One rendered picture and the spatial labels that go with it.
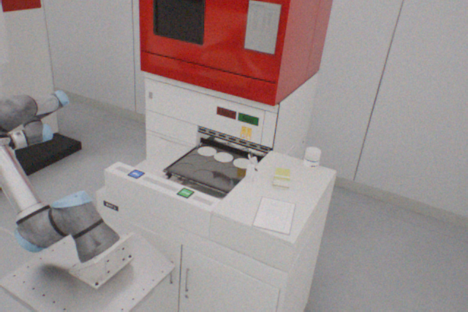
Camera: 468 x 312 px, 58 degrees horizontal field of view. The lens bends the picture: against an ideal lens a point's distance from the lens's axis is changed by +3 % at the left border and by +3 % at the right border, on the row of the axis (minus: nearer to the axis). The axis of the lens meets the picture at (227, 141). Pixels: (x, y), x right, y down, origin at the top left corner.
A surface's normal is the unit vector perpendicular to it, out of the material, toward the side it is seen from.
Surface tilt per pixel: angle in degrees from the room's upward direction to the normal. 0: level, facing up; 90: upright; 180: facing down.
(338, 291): 0
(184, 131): 90
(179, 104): 90
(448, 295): 0
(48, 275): 0
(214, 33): 90
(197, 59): 90
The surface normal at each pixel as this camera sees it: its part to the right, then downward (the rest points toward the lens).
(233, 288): -0.47, 0.37
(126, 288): 0.08, -0.89
